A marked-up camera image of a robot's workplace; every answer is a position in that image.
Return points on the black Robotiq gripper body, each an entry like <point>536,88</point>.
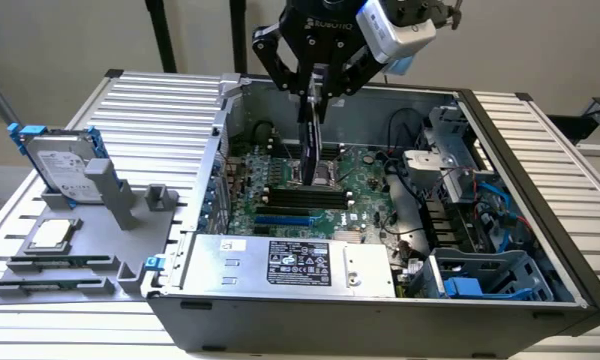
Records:
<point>324,33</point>

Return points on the black RAM slot bank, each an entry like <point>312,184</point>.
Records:
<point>309,198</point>

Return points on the blue expansion slot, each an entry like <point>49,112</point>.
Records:
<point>282,221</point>

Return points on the black tripod pole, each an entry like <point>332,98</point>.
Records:
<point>162,33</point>
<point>238,33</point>

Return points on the CPU socket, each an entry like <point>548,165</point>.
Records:
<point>326,174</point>

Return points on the metal drive cage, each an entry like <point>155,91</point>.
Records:
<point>449,161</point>

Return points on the green motherboard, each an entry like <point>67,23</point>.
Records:
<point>364,187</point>

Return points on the silver chipset heat sink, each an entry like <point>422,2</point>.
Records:
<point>353,237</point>

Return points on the black box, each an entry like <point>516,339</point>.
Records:
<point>569,127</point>

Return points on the hard disk with blue caddy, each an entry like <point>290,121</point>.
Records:
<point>59,168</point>

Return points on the silver power supply unit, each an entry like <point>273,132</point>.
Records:
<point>289,264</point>

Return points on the blue case clip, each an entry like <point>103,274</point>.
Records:
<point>153,262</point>

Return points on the grey parts rack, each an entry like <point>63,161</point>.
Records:
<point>94,240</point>

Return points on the blue disk bay latch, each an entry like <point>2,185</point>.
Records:
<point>462,288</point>

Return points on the grey disk bay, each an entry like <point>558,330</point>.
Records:
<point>509,273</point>

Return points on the CPU chip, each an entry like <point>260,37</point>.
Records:
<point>51,234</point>

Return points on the open black PC case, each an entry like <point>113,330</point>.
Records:
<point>329,322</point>

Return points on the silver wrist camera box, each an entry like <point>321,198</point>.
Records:
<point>394,33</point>

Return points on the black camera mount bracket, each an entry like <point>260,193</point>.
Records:
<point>420,11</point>

